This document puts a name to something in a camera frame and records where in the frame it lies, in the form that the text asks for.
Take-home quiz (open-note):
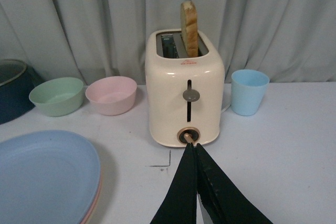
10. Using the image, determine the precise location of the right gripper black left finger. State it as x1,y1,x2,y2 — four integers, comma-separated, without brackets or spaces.
151,143,197,223

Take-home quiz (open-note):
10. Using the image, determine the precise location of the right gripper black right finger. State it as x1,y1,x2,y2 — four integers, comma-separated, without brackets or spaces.
196,144,271,223

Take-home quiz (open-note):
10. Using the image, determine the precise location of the pink plate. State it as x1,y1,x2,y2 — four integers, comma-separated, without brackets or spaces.
80,178,102,224

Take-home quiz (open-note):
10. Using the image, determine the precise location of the blue plate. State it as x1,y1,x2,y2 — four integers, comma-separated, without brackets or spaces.
1,130,101,223

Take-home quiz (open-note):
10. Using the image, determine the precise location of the cream toaster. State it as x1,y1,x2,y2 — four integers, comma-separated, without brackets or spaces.
145,29,225,147

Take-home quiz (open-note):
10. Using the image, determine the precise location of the light blue cup right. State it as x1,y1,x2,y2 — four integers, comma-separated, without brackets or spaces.
231,69,270,116

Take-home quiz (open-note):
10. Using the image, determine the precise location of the pink bowl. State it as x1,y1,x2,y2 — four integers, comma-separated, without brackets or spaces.
85,76,137,116

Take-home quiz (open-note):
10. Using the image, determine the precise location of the green bowl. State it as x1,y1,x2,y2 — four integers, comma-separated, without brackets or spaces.
29,77,84,117

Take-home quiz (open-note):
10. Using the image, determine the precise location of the bread slice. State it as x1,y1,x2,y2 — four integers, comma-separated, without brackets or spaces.
180,1,198,58

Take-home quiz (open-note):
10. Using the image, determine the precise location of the grey curtain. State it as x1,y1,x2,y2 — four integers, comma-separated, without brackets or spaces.
1,0,335,84

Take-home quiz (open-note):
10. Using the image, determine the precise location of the dark blue saucepan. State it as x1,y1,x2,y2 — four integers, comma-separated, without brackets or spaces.
1,64,44,124

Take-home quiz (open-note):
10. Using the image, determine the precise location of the glass pot lid blue knob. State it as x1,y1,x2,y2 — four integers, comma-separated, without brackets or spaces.
1,59,27,86

